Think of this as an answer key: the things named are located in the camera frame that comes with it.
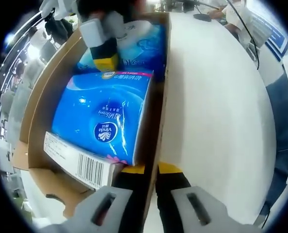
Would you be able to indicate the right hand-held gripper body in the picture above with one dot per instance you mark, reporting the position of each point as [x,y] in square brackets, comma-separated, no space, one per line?
[59,8]

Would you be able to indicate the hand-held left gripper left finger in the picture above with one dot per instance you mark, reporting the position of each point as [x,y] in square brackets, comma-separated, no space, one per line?
[132,208]

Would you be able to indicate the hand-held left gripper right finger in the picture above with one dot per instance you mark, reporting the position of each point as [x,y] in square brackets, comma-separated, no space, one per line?
[170,208]

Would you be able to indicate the white barcode box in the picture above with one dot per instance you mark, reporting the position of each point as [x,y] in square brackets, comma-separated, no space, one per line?
[68,153]

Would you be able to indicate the brown cardboard shoe box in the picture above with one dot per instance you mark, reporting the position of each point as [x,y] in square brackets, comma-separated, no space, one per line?
[37,121]

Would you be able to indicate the grey office chair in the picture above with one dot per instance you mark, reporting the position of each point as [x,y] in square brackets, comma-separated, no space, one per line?
[254,48]

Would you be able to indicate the blue wall poster board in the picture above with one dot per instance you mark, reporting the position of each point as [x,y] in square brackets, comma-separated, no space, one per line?
[277,41]

